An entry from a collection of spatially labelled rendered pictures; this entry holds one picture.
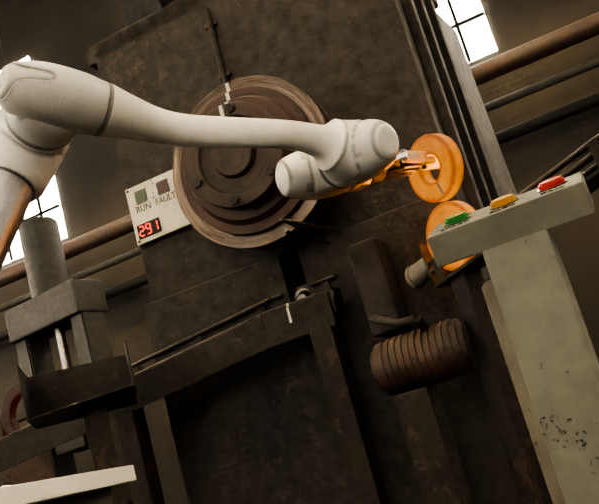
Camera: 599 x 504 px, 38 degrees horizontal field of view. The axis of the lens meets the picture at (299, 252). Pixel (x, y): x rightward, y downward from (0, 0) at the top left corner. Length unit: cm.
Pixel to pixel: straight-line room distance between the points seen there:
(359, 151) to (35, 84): 58
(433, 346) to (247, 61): 109
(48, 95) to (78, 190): 898
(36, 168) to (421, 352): 89
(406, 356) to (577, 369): 71
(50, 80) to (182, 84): 115
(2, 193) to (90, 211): 877
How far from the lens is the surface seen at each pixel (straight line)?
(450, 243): 132
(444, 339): 191
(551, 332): 129
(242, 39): 262
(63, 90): 157
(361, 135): 162
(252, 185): 221
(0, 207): 160
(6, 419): 275
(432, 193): 201
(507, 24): 885
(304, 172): 174
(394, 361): 194
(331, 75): 246
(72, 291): 775
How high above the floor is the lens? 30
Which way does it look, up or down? 14 degrees up
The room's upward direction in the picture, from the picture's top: 16 degrees counter-clockwise
